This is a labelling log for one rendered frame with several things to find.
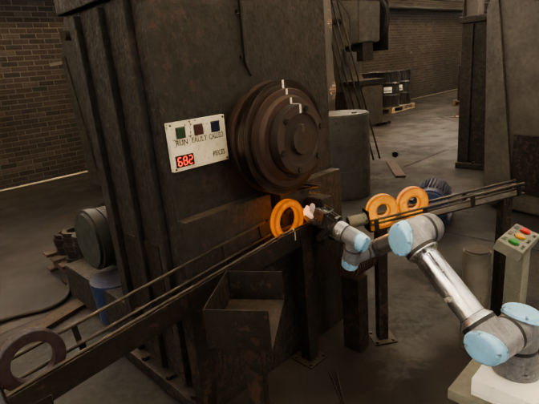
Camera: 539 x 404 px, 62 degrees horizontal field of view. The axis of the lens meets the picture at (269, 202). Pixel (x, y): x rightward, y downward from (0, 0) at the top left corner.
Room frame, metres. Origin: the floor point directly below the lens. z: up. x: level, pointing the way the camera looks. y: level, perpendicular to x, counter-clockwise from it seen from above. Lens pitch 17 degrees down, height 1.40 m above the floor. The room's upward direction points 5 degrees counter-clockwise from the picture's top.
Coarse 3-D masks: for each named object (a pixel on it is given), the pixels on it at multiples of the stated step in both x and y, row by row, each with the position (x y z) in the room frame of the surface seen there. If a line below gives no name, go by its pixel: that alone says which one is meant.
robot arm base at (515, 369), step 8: (536, 352) 1.20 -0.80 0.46; (512, 360) 1.20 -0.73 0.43; (520, 360) 1.19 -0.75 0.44; (528, 360) 1.19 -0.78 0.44; (536, 360) 1.19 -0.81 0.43; (496, 368) 1.23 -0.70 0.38; (504, 368) 1.21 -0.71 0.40; (512, 368) 1.20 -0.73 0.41; (520, 368) 1.19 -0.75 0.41; (528, 368) 1.18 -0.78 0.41; (536, 368) 1.19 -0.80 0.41; (504, 376) 1.21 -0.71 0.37; (512, 376) 1.19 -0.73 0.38; (520, 376) 1.18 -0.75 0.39; (528, 376) 1.18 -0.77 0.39; (536, 376) 1.18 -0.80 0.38
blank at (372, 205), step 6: (372, 198) 2.00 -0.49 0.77; (378, 198) 1.98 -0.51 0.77; (384, 198) 1.99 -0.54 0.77; (390, 198) 1.99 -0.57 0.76; (372, 204) 1.98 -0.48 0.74; (378, 204) 1.98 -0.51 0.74; (390, 204) 1.99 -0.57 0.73; (396, 204) 2.00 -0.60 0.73; (372, 210) 1.98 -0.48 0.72; (390, 210) 1.99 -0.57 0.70; (396, 210) 2.00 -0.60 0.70; (372, 216) 1.98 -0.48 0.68; (378, 216) 1.98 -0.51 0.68; (372, 222) 1.98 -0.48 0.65; (390, 222) 1.99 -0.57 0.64
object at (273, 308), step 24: (216, 288) 1.33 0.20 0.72; (240, 288) 1.44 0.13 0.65; (264, 288) 1.42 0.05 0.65; (216, 312) 1.19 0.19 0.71; (240, 312) 1.17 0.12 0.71; (264, 312) 1.16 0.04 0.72; (216, 336) 1.19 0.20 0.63; (240, 336) 1.17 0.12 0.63; (264, 336) 1.16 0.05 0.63; (264, 360) 1.32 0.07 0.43; (264, 384) 1.29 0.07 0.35
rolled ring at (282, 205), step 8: (288, 200) 1.84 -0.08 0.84; (296, 200) 1.88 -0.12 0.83; (280, 208) 1.81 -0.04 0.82; (296, 208) 1.87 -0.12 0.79; (272, 216) 1.80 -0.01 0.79; (280, 216) 1.80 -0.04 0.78; (296, 216) 1.89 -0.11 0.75; (272, 224) 1.79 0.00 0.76; (296, 224) 1.88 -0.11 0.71; (272, 232) 1.81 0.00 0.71; (280, 232) 1.80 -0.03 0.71
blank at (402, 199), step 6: (414, 186) 2.04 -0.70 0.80; (402, 192) 2.01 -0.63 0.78; (408, 192) 2.01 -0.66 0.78; (414, 192) 2.01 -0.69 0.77; (420, 192) 2.01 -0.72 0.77; (402, 198) 2.00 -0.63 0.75; (408, 198) 2.01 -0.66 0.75; (420, 198) 2.01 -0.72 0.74; (426, 198) 2.02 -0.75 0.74; (402, 204) 2.00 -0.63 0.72; (420, 204) 2.01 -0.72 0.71; (426, 204) 2.02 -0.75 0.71; (402, 210) 2.00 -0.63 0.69; (420, 210) 2.01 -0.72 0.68
